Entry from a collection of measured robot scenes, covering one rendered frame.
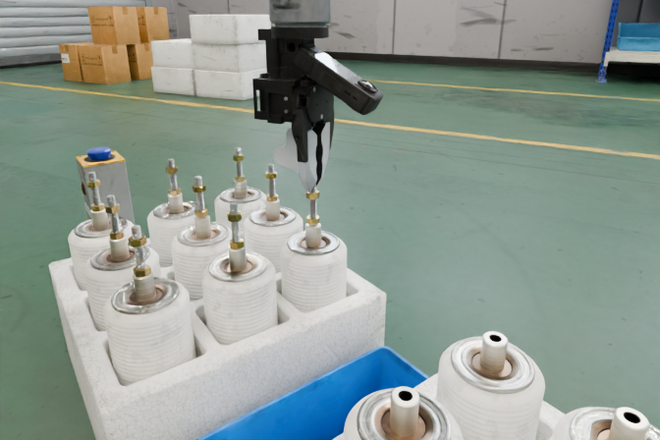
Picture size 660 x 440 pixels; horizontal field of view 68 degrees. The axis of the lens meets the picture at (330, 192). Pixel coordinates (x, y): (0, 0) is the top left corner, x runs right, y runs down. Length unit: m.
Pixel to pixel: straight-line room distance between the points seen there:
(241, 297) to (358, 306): 0.17
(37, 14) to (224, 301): 5.98
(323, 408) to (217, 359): 0.17
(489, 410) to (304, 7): 0.46
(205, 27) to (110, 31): 1.26
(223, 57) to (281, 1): 2.84
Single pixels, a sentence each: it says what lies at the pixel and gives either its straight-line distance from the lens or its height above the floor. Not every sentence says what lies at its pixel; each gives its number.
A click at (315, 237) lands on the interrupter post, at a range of 0.69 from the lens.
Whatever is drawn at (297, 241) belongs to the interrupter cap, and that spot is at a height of 0.25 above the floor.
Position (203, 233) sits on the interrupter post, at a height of 0.26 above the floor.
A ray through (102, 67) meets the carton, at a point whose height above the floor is 0.14.
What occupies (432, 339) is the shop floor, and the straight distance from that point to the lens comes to 0.95.
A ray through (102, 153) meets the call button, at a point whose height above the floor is 0.33.
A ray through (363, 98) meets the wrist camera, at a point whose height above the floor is 0.47.
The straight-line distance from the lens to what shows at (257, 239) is 0.77.
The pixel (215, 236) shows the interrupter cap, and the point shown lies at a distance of 0.74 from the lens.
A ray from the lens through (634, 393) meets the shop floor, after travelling 0.96.
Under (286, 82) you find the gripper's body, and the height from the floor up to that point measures 0.48.
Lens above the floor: 0.56
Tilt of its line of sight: 20 degrees down
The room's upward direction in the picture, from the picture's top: straight up
